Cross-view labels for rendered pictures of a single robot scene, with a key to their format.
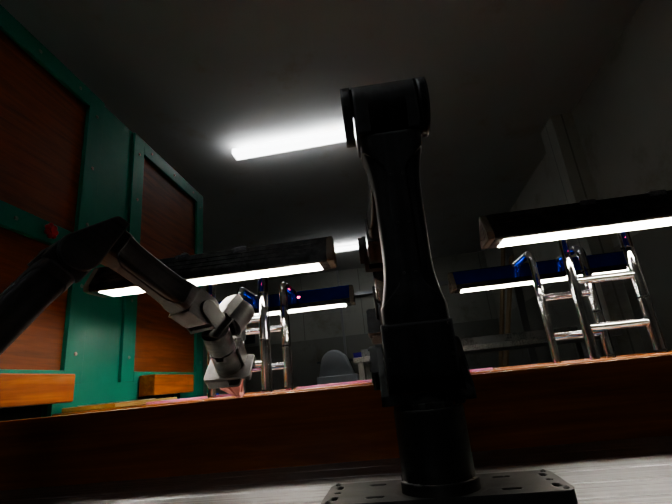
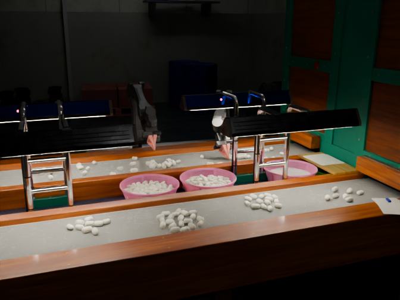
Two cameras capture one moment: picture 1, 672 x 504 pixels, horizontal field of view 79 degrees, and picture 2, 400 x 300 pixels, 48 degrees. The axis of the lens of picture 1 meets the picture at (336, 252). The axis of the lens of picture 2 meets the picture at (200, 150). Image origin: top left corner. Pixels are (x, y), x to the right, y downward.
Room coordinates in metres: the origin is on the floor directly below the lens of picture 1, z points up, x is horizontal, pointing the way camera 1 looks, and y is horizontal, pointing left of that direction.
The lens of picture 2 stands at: (3.00, -0.87, 1.47)
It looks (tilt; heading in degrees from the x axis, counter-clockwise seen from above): 16 degrees down; 155
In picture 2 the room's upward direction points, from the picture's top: straight up
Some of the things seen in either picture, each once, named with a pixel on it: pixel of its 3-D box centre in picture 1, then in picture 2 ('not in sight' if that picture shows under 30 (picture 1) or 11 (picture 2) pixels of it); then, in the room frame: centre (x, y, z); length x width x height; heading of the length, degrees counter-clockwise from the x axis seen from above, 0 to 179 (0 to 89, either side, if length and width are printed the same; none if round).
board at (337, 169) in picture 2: (126, 403); (327, 162); (1.29, 0.67, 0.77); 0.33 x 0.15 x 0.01; 174
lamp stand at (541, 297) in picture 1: (561, 318); (49, 181); (1.36, -0.70, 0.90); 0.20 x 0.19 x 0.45; 84
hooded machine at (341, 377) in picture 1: (340, 389); not in sight; (7.23, 0.16, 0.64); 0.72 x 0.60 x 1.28; 82
